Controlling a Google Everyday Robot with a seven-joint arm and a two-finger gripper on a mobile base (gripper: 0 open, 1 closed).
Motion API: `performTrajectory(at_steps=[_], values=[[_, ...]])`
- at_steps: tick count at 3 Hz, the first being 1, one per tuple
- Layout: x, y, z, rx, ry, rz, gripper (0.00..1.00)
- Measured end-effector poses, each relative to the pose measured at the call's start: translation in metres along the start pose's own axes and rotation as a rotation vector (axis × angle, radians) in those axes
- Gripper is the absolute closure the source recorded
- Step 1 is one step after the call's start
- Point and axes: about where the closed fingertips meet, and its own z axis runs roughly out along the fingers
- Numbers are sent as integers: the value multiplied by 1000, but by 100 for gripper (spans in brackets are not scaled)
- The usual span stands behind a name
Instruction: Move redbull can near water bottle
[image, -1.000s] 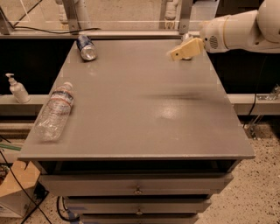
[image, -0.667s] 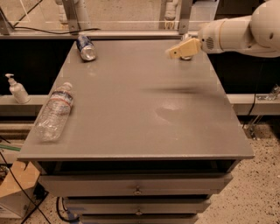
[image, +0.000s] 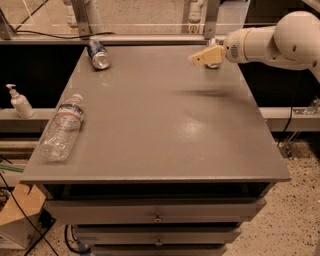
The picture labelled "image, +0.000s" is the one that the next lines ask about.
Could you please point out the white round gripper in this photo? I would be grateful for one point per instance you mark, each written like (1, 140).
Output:
(234, 49)

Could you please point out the silver redbull can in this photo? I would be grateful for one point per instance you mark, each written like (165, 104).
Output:
(212, 42)

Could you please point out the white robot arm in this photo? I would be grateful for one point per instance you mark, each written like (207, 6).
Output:
(292, 44)

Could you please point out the blue soda can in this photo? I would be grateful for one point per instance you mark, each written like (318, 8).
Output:
(98, 55)

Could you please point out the clear plastic water bottle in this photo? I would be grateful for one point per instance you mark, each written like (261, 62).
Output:
(61, 134)

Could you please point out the white pump dispenser bottle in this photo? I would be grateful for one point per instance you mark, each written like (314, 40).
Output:
(20, 102)

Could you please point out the grey drawer cabinet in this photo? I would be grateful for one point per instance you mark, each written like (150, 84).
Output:
(171, 159)

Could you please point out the cardboard box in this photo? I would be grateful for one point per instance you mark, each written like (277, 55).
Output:
(19, 217)

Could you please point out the right metal frame post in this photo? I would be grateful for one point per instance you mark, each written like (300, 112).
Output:
(211, 18)

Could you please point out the metal frame post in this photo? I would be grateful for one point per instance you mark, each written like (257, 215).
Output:
(211, 18)
(79, 8)

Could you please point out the left metal frame post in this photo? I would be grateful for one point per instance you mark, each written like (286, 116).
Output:
(79, 8)

